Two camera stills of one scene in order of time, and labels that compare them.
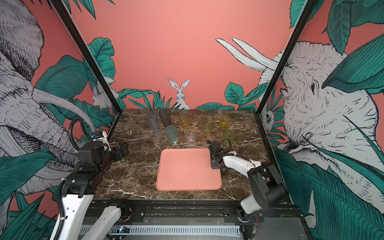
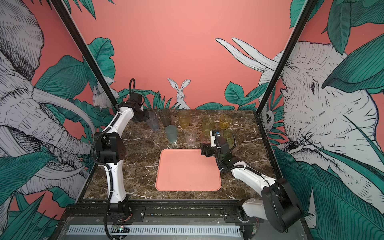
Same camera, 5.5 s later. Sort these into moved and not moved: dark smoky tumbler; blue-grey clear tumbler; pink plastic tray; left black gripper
Moved: left black gripper
Not moved: pink plastic tray; blue-grey clear tumbler; dark smoky tumbler
